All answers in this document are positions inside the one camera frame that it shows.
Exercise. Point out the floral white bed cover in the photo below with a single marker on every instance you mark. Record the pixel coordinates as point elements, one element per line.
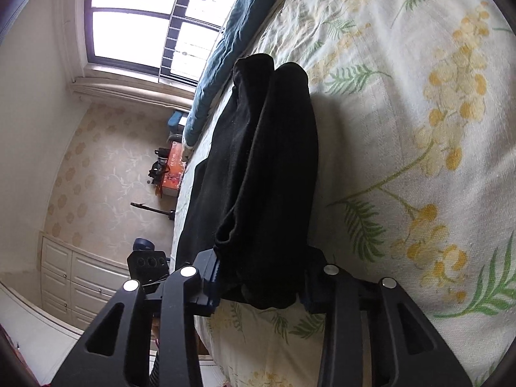
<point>415,108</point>

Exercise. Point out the black tripod stick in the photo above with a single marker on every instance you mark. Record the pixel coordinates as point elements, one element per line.
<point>141,206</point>

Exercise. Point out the black pants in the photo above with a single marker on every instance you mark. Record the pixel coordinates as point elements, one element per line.
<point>252,196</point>

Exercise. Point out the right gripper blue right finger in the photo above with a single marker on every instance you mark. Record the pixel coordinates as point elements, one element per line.
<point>318,286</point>

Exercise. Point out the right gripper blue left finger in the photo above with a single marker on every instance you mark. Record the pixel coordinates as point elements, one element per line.
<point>205,296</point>

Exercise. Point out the dark teal quilt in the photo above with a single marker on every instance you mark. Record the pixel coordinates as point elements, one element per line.
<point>242,24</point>

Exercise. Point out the window with dark frame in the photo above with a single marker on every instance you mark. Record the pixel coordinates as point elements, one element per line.
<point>168,39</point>

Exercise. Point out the blue box by bed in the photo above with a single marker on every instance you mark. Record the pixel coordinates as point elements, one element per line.
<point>177,120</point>

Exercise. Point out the orange box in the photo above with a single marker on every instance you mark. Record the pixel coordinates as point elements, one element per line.
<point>173,171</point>

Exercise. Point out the black camera device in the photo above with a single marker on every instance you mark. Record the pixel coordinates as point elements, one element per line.
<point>147,266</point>

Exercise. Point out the white drawer cabinet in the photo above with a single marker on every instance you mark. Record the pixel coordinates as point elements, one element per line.
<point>76,285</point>

